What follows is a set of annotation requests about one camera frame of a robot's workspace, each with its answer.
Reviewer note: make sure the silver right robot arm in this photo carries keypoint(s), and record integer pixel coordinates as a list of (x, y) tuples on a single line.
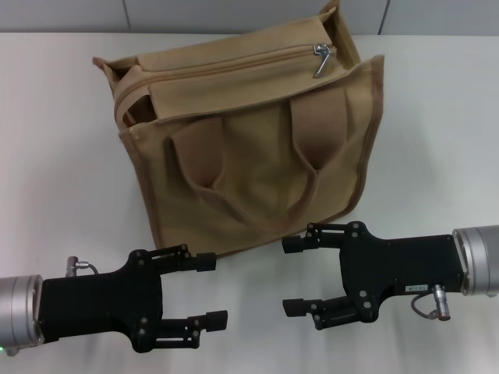
[(479, 261)]

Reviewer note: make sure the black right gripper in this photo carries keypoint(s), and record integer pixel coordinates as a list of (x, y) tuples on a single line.
[(397, 265)]

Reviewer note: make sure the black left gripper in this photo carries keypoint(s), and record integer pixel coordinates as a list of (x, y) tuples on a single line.
[(101, 304)]

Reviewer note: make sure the silver metal zipper pull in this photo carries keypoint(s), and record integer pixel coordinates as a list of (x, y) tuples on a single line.
[(322, 58)]

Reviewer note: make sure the khaki canvas food bag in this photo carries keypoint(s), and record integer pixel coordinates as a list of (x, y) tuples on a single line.
[(253, 156)]

